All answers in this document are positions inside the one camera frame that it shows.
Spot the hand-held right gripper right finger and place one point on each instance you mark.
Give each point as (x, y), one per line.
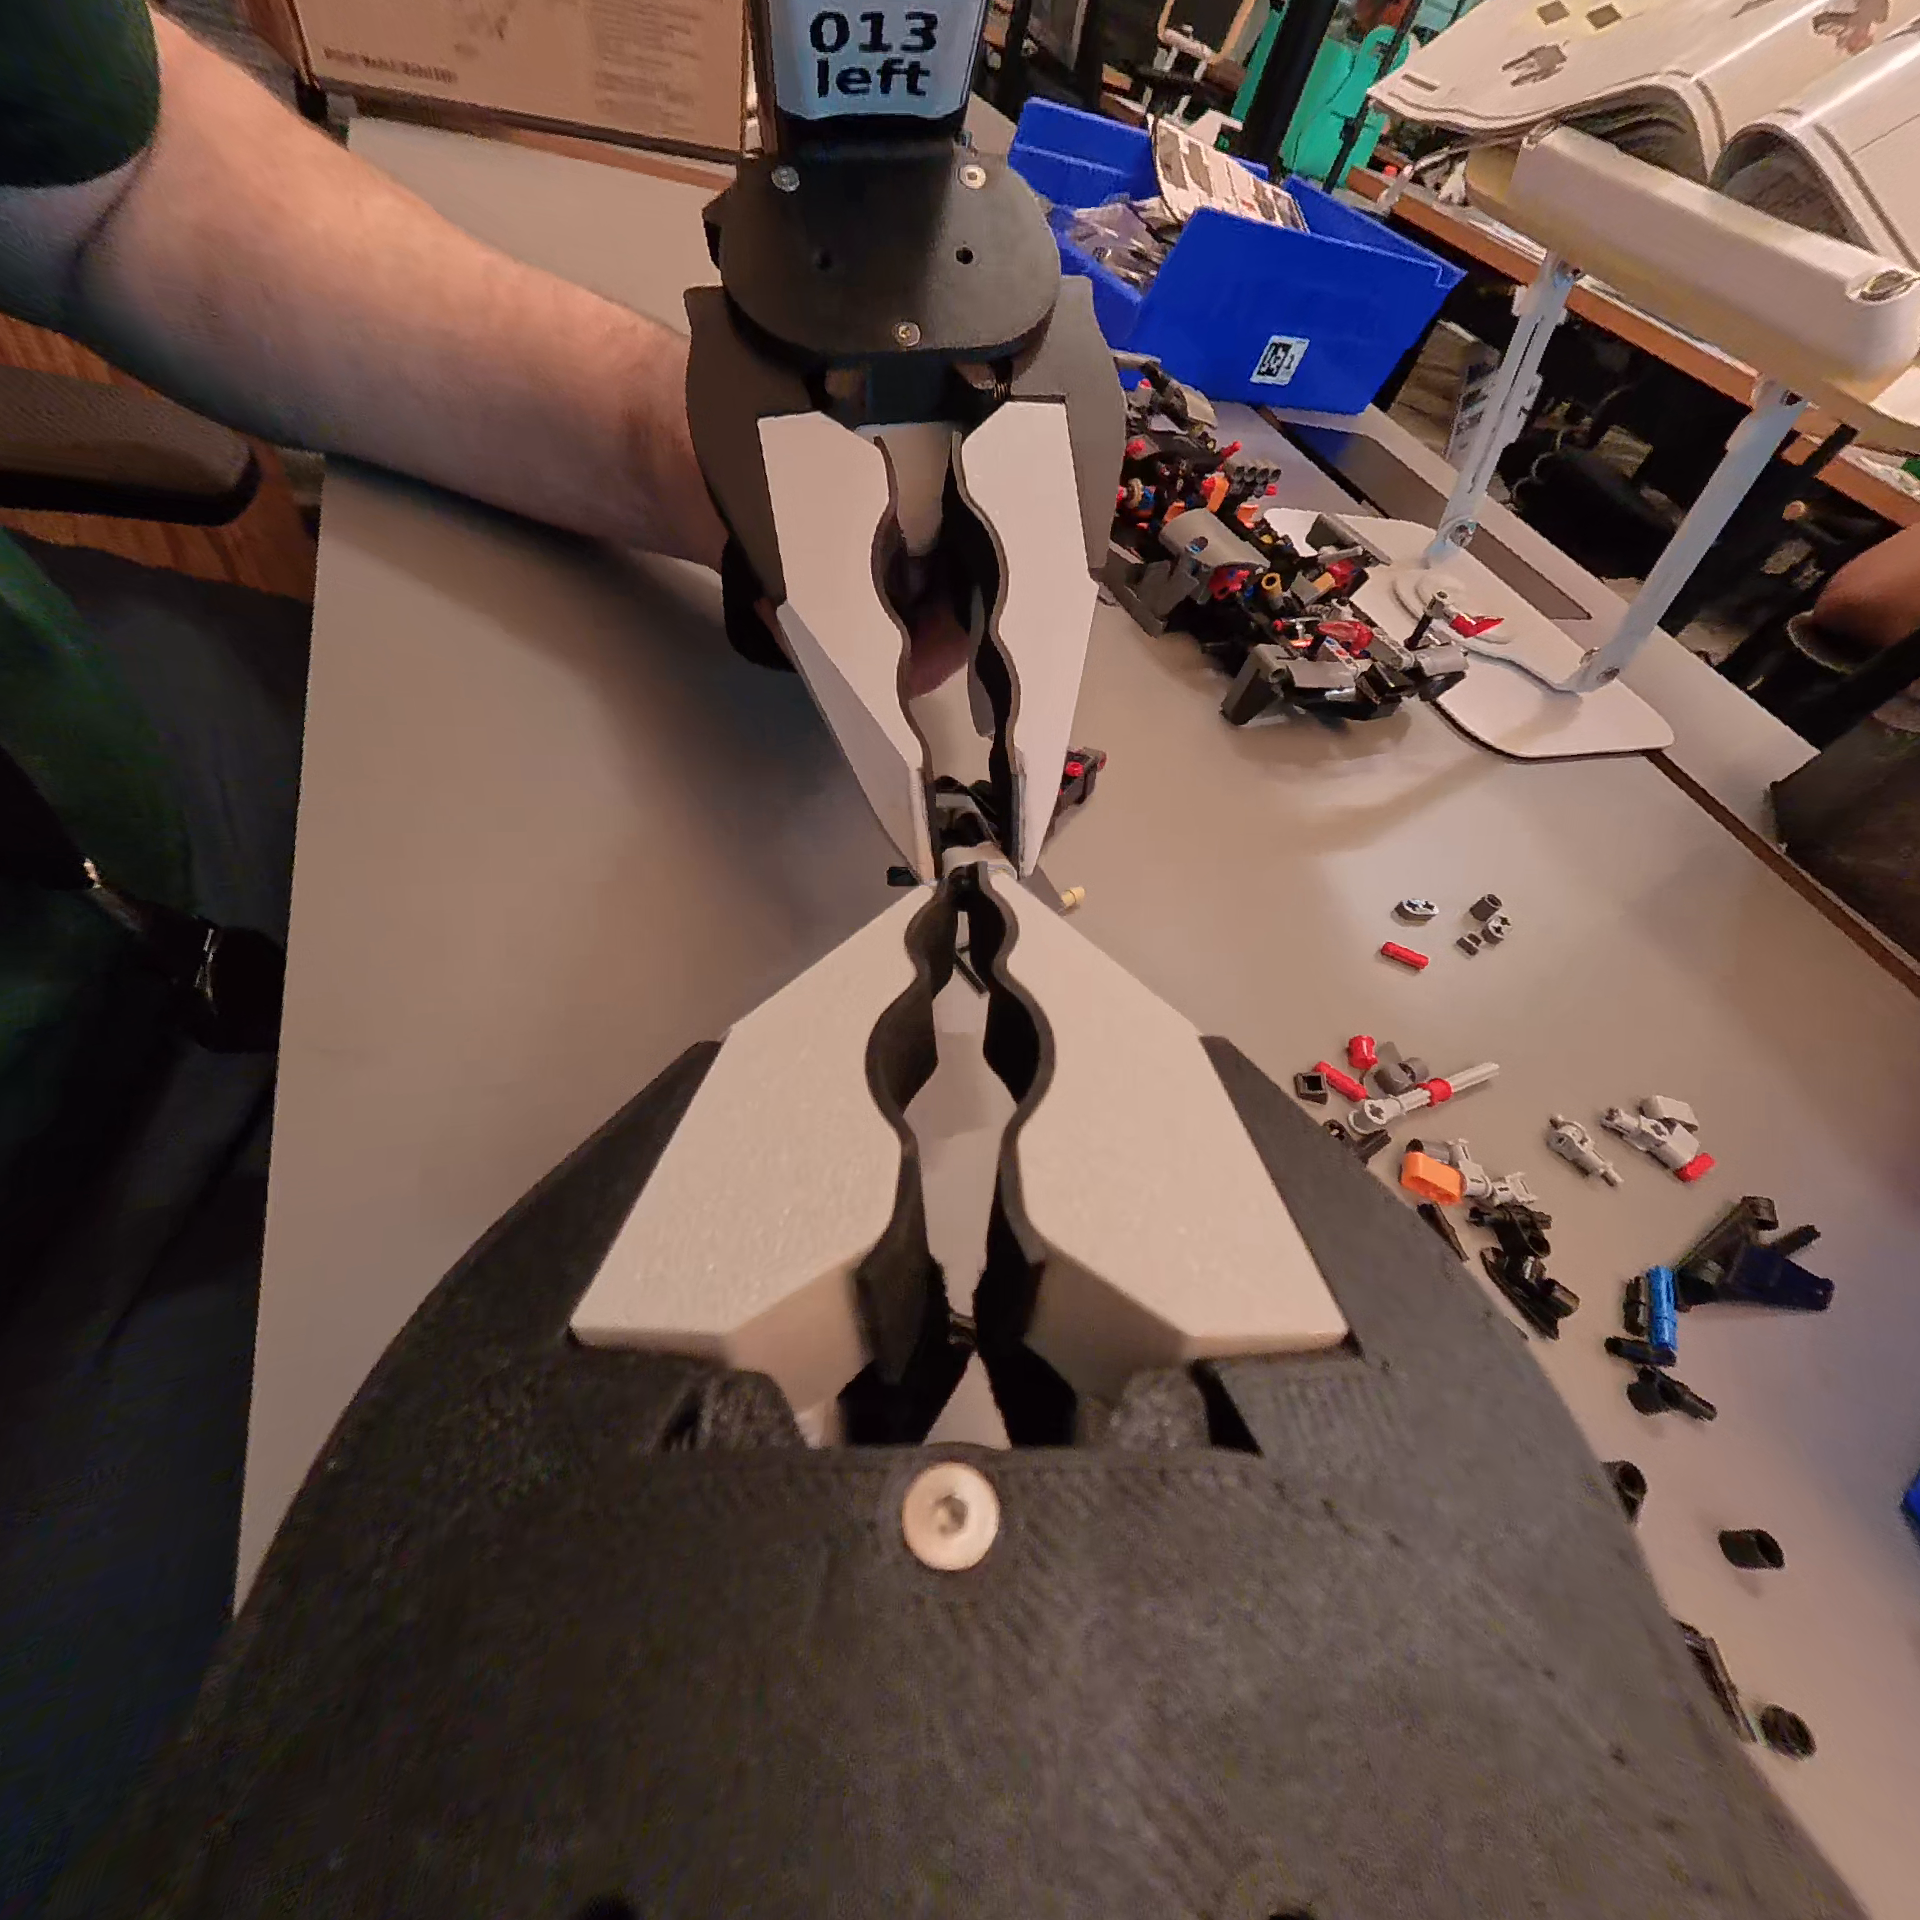
(1170, 1202)

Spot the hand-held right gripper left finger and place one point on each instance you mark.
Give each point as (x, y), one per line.
(736, 1202)

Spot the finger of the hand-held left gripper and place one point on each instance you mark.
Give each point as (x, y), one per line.
(818, 557)
(1049, 527)

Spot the black grey lego assembly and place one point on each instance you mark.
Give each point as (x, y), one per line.
(1083, 777)

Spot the pile of lego pieces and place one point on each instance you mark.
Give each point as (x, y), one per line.
(1432, 1174)

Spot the yellow axle lego assembly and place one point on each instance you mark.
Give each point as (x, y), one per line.
(961, 833)

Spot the person's left forearm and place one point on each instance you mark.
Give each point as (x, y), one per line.
(374, 301)

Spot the partly built lego car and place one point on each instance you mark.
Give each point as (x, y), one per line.
(1276, 584)

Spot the dark grey double lego connector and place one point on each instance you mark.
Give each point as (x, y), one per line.
(1488, 913)

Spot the person's left hand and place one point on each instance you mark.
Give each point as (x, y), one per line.
(938, 631)

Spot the blue tagged plastic bin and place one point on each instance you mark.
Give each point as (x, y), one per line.
(1276, 301)

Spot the printed instruction sheet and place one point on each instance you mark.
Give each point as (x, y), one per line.
(1222, 175)

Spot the brown printed carton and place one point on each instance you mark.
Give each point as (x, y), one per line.
(527, 61)

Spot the white rounded board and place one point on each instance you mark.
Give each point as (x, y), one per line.
(1559, 722)

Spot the black badge reel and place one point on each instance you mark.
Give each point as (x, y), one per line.
(211, 962)

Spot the person's legs blue pants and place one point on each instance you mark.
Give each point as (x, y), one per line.
(149, 1351)

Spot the brown office chair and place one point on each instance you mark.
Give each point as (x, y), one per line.
(134, 436)

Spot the open instruction booklet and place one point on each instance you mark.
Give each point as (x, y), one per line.
(1650, 76)

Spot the person's torso green shirt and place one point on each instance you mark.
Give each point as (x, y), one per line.
(61, 89)

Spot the white book stand frame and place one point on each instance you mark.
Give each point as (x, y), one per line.
(1681, 225)

